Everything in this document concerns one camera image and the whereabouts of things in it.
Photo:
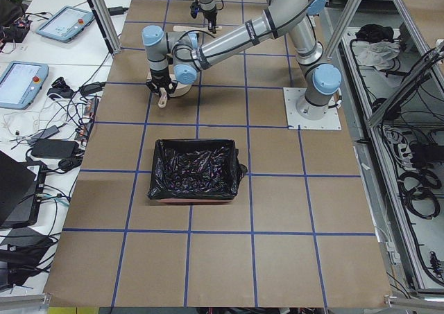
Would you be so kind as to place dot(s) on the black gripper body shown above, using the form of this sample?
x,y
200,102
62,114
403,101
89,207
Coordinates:
x,y
210,16
159,78

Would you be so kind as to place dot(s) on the beige dustpan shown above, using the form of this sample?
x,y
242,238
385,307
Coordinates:
x,y
182,89

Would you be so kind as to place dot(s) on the bin with black bag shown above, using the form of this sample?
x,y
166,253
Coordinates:
x,y
195,171

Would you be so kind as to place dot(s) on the upper teach pendant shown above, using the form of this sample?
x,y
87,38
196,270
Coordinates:
x,y
66,24

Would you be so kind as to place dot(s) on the teach pendant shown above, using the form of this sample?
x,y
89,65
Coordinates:
x,y
66,24
20,84

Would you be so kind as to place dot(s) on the black power adapter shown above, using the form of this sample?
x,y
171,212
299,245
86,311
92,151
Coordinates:
x,y
54,149

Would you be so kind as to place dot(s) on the lower teach pendant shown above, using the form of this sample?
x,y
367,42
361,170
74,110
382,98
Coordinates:
x,y
20,84

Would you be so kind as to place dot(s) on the black laptop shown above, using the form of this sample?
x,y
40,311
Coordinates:
x,y
21,185

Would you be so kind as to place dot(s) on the white crumpled cloth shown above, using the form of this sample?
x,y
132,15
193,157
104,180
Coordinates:
x,y
379,55

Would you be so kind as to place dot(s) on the aluminium frame post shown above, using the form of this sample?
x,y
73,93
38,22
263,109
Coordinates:
x,y
106,27

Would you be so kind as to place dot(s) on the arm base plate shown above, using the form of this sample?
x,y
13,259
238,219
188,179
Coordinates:
x,y
303,116

